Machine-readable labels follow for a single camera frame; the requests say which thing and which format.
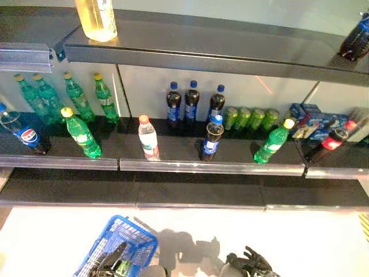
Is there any Coca-Cola bottle red label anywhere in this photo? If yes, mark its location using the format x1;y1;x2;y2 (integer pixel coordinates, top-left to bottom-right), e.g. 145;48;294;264
303;120;359;163

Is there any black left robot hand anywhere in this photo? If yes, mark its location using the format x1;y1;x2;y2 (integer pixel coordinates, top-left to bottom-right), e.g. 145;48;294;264
89;241;129;277

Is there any Pepsi bottle blue cap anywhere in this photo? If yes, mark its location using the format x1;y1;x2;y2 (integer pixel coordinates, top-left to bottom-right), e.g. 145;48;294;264
206;84;227;123
199;114;225;162
183;80;201;128
165;81;183;129

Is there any dark empty shelf board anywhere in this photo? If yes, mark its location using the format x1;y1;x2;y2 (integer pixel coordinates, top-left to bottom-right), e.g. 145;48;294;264
0;167;369;212

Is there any blue plastic shopping basket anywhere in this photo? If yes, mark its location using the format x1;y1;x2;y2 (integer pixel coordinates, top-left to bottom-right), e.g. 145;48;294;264
73;214;159;277

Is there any clear water bottle red cap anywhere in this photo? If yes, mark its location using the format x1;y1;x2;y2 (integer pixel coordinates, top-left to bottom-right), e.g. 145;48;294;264
138;114;161;162

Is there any Pepsi bottle large round logo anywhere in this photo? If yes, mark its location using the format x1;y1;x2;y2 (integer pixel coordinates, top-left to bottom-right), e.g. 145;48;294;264
0;103;51;156

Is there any yellow tea bottle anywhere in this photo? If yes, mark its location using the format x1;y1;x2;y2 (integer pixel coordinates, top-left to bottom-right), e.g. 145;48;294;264
74;0;118;43

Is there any grey silver box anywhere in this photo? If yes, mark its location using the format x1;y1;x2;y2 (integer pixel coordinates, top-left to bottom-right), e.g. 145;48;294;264
347;107;369;143

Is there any dark shelf board with bracket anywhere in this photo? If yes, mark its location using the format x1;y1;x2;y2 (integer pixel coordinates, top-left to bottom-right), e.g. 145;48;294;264
0;6;369;88

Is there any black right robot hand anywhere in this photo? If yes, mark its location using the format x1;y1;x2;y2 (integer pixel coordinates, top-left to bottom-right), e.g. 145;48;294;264
225;245;281;277

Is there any yellow black striped marker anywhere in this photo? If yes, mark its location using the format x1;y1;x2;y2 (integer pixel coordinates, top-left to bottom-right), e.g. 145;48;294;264
358;213;369;244

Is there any dark cola bottle blue label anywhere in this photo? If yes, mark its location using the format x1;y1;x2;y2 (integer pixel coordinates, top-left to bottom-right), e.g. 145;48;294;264
338;12;369;62

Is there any dark shelf board drinks row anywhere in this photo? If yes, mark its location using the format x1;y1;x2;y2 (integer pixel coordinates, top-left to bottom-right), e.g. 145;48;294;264
0;111;369;180

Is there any green Sprite bottle yellow cap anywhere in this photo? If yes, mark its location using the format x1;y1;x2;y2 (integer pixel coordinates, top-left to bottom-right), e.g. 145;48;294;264
31;72;66;125
63;72;96;123
14;73;49;123
93;72;121;125
253;118;296;164
60;107;103;159

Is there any grey shelf price rail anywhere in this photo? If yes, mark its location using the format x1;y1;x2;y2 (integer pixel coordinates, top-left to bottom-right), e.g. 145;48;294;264
0;42;55;73

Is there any large blue cookie box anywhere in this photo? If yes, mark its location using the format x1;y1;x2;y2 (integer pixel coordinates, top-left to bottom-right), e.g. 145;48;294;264
291;112;350;141

